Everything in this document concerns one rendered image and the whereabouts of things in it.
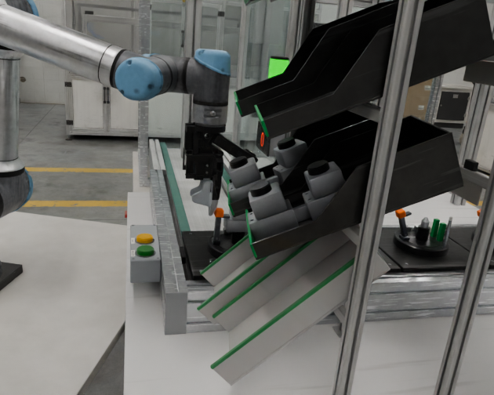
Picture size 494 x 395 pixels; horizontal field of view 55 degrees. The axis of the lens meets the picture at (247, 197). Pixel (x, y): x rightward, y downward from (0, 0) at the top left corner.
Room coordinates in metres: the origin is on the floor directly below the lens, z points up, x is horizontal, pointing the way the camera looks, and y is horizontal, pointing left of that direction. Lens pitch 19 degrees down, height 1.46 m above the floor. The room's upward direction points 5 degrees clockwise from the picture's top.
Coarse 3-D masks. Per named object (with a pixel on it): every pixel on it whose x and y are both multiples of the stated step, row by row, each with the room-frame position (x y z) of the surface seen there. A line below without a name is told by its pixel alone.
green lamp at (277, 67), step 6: (270, 60) 1.26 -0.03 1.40; (276, 60) 1.24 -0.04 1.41; (282, 60) 1.24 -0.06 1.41; (288, 60) 1.25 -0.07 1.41; (270, 66) 1.25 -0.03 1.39; (276, 66) 1.24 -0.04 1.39; (282, 66) 1.24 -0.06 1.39; (270, 72) 1.25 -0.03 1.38; (276, 72) 1.24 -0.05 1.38; (282, 72) 1.24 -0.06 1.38
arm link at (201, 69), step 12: (192, 60) 1.01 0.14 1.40; (204, 60) 0.99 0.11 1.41; (216, 60) 0.99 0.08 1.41; (228, 60) 1.01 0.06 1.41; (192, 72) 1.00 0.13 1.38; (204, 72) 0.99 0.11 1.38; (216, 72) 0.99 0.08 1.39; (228, 72) 1.01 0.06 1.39; (192, 84) 1.00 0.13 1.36; (204, 84) 0.99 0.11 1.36; (216, 84) 0.99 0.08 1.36; (228, 84) 1.02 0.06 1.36; (204, 96) 0.99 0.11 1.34; (216, 96) 0.99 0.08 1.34; (228, 96) 1.03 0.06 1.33
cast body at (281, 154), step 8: (280, 144) 0.76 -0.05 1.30; (288, 144) 0.76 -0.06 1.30; (296, 144) 0.76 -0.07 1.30; (304, 144) 0.76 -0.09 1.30; (280, 152) 0.75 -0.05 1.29; (288, 152) 0.75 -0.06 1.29; (296, 152) 0.76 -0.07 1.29; (304, 152) 0.76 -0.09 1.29; (280, 160) 0.77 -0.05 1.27; (288, 160) 0.75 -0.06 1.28; (296, 160) 0.75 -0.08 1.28; (280, 168) 0.77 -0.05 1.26; (288, 168) 0.75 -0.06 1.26; (280, 176) 0.75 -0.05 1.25
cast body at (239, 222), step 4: (232, 216) 1.03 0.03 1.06; (236, 216) 1.03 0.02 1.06; (240, 216) 1.03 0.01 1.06; (244, 216) 1.03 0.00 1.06; (224, 220) 1.05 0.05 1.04; (228, 220) 1.02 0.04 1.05; (232, 220) 1.03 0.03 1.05; (236, 220) 1.03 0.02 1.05; (240, 220) 1.03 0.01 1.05; (244, 220) 1.03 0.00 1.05; (224, 224) 1.04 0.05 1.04; (228, 224) 1.02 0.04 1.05; (232, 224) 1.02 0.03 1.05; (236, 224) 1.03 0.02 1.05; (240, 224) 1.03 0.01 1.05; (244, 224) 1.03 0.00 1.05; (228, 228) 1.02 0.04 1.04; (232, 228) 1.02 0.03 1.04; (236, 228) 1.03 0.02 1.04; (240, 228) 1.03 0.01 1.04; (244, 228) 1.03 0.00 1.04; (228, 232) 1.02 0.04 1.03
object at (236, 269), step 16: (240, 240) 0.84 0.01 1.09; (224, 256) 0.83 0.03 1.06; (240, 256) 0.83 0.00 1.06; (272, 256) 0.71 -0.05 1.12; (208, 272) 0.83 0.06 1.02; (224, 272) 0.83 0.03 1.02; (240, 272) 0.81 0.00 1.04; (256, 272) 0.71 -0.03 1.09; (224, 288) 0.70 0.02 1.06; (240, 288) 0.71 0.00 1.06; (208, 304) 0.70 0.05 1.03; (224, 304) 0.70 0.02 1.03
